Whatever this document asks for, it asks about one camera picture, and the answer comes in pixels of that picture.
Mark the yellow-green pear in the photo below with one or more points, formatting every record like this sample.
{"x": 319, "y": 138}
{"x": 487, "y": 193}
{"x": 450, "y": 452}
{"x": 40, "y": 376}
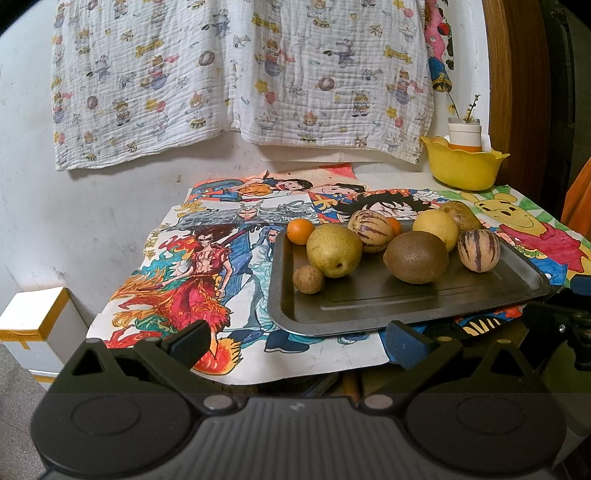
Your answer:
{"x": 334, "y": 250}

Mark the dark striped pepino melon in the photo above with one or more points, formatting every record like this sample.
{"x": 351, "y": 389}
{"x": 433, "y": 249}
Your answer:
{"x": 479, "y": 250}

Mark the white jar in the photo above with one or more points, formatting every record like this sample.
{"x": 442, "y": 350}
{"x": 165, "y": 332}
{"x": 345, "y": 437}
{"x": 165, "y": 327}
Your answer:
{"x": 464, "y": 134}

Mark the yellow round citrus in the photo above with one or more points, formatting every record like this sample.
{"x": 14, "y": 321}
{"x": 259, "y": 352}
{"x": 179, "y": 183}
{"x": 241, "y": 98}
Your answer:
{"x": 436, "y": 229}

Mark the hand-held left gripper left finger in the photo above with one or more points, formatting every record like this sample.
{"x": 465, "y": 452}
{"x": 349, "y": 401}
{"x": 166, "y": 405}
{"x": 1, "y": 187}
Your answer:
{"x": 189, "y": 344}

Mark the printed muslin blanket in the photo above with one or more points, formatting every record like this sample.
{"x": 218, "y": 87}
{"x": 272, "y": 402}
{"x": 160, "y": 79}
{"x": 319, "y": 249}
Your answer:
{"x": 240, "y": 74}

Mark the cartoon print tablecloth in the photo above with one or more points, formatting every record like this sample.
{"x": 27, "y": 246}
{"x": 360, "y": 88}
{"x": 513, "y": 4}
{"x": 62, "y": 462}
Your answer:
{"x": 184, "y": 295}

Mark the small brown longan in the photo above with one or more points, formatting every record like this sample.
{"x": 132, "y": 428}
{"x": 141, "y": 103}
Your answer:
{"x": 308, "y": 279}

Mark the grey winged figure drawing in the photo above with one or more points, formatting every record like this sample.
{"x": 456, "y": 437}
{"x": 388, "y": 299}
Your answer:
{"x": 221, "y": 216}

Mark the pale striped pepino melon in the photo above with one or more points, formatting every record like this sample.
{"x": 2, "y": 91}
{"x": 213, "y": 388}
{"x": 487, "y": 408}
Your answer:
{"x": 371, "y": 230}

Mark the metal baking tray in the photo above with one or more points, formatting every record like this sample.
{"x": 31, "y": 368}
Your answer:
{"x": 415, "y": 300}

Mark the brown kiwi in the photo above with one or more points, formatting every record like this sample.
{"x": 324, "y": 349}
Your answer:
{"x": 415, "y": 257}

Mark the orange cloth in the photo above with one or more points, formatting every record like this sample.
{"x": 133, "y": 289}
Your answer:
{"x": 579, "y": 194}

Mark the wall poster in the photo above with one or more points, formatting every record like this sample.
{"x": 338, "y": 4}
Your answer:
{"x": 441, "y": 46}

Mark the small orange kumquat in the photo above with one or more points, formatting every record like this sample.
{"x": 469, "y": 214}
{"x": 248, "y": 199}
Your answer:
{"x": 396, "y": 226}
{"x": 300, "y": 230}

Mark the white box with yellow tape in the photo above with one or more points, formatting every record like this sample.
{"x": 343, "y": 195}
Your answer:
{"x": 34, "y": 323}

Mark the pale fruit in bowl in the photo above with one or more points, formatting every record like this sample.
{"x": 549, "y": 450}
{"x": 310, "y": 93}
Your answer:
{"x": 438, "y": 140}

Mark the bear drawing paper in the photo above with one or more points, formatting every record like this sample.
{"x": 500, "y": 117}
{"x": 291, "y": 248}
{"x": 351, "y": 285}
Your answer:
{"x": 554, "y": 240}

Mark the yellow plastic bowl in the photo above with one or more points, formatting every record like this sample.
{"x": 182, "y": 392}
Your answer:
{"x": 464, "y": 168}

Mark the cartoon boys drawing paper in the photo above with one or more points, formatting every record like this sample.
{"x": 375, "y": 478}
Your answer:
{"x": 332, "y": 191}

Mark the wooden door frame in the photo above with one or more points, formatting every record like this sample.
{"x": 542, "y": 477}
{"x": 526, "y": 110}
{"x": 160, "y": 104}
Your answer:
{"x": 517, "y": 92}

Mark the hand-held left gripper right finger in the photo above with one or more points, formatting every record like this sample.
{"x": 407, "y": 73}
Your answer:
{"x": 408, "y": 346}

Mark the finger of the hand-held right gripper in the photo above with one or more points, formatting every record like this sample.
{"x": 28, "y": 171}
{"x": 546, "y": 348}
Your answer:
{"x": 579, "y": 286}
{"x": 549, "y": 316}

